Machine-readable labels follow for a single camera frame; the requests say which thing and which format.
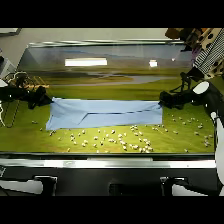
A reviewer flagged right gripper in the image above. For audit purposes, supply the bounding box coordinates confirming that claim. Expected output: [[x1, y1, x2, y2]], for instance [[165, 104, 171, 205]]
[[158, 90, 184, 110]]

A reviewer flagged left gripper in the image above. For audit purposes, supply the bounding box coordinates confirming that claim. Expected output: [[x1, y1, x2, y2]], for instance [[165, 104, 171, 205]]
[[27, 85, 54, 111]]

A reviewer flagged light blue shirt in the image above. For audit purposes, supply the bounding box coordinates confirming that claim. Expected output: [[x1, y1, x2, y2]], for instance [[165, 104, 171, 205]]
[[45, 96, 164, 131]]

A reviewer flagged heap of clothes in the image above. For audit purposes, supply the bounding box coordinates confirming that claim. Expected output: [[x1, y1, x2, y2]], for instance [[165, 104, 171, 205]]
[[164, 27, 224, 54]]

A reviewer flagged black white striped garment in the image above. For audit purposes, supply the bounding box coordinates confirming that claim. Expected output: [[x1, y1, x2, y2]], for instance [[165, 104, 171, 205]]
[[192, 30, 224, 78]]

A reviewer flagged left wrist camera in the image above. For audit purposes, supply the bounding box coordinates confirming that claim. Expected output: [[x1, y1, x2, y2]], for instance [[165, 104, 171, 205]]
[[13, 70, 31, 89]]

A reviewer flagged silver frame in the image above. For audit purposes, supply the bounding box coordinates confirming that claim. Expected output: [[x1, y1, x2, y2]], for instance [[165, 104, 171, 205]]
[[0, 155, 224, 197]]

